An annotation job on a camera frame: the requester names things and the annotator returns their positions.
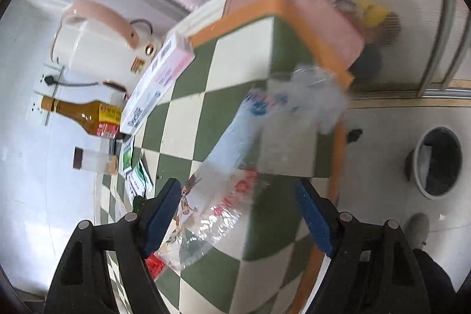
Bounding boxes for grey fuzzy slipper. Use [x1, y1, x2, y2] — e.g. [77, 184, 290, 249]
[403, 213, 430, 248]

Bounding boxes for black fleece pants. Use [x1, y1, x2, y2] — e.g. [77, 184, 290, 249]
[412, 248, 457, 314]

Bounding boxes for grey trash bin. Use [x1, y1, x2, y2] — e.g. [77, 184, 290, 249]
[405, 126, 463, 200]

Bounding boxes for sliding glass door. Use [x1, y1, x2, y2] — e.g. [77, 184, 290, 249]
[206, 0, 471, 99]

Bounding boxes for cream electric kettle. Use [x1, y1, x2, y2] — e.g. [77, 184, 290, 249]
[49, 0, 164, 97]

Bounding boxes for green and white packet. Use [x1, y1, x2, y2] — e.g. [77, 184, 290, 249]
[120, 135, 135, 175]
[125, 160, 154, 201]

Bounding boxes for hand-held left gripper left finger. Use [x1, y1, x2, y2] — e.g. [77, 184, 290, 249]
[44, 178, 183, 314]

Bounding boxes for white wall socket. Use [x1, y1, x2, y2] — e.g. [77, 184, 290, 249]
[33, 64, 67, 127]

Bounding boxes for small clear jar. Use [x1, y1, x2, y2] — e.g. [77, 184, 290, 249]
[74, 147, 119, 175]

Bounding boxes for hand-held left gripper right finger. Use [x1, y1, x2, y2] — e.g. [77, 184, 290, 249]
[293, 178, 431, 314]

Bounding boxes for black plug and cable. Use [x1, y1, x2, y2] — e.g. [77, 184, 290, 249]
[43, 74, 127, 94]

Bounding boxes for pink and white box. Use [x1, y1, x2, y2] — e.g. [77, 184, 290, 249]
[120, 34, 195, 135]

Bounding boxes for brown sauce bottle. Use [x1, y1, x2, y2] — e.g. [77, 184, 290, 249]
[40, 96, 123, 137]

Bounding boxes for yellow plastic bag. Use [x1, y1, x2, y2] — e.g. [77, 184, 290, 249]
[355, 0, 394, 28]

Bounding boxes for printed clear plastic bag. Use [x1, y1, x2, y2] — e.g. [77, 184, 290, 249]
[152, 63, 352, 272]

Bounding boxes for green checkered tablecloth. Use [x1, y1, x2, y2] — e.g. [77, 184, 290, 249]
[94, 0, 366, 314]

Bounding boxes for red snack packet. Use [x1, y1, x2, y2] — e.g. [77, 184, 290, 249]
[145, 251, 167, 280]

